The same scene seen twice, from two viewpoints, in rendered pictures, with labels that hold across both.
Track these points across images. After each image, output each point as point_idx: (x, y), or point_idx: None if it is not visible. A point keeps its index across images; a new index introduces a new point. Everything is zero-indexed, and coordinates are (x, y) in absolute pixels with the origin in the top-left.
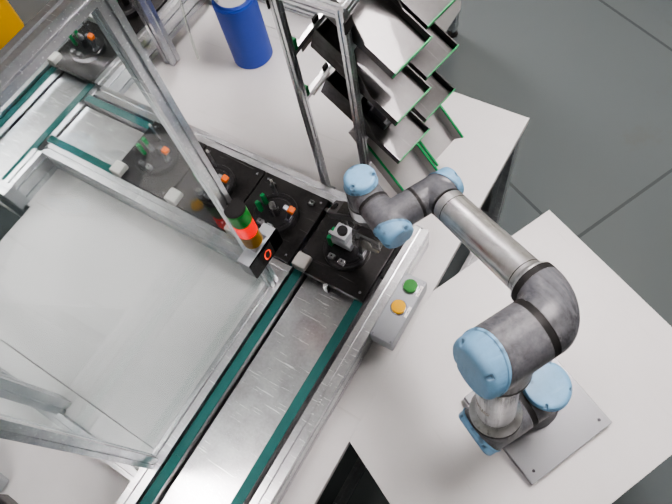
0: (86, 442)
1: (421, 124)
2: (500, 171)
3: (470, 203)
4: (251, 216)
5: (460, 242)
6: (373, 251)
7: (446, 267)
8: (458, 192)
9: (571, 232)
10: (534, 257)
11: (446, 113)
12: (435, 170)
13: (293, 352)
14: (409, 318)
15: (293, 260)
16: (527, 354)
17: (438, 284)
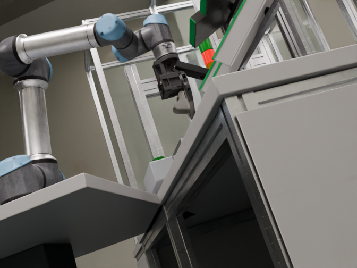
0: (189, 119)
1: (200, 15)
2: (187, 140)
3: (79, 25)
4: (204, 50)
5: (165, 178)
6: (178, 111)
7: (160, 187)
8: (92, 23)
9: (39, 190)
10: (27, 36)
11: (231, 23)
12: (204, 84)
13: None
14: (149, 183)
15: None
16: None
17: (161, 201)
